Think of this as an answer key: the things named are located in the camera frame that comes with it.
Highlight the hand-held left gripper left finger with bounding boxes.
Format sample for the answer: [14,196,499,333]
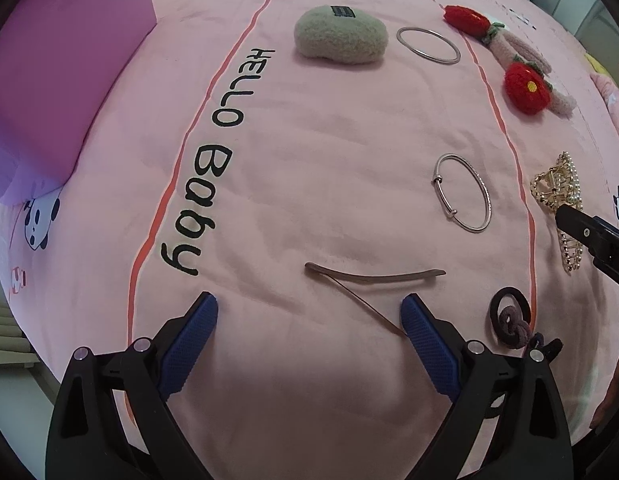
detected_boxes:
[46,291,219,480]

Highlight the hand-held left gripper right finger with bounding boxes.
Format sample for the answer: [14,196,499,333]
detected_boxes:
[399,293,575,480]

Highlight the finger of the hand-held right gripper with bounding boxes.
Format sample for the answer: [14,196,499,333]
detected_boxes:
[556,203,619,292]

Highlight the gold pearl claw clip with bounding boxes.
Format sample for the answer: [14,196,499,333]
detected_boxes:
[531,151,586,273]

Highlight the long brown hair clip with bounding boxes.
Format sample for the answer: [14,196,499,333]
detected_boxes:
[304,261,447,338]

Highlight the black hair tie brown knot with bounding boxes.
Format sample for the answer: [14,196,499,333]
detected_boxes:
[488,286,533,348]

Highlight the purple plastic basket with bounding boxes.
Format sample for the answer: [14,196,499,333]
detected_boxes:
[0,0,159,206]

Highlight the person's right hand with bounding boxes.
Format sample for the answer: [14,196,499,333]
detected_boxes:
[591,345,619,433]

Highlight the adjustable silver bangle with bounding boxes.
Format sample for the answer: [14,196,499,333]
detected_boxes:
[432,153,491,233]

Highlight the white radiator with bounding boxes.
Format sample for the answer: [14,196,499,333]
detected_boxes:
[0,297,21,368]

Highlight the pink printed blanket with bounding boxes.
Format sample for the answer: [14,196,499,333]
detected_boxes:
[0,0,619,466]

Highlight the plain silver bangle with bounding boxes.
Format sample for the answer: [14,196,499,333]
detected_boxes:
[396,26,461,66]

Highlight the grey plush hair clip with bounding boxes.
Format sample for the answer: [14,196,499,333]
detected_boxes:
[294,4,389,65]

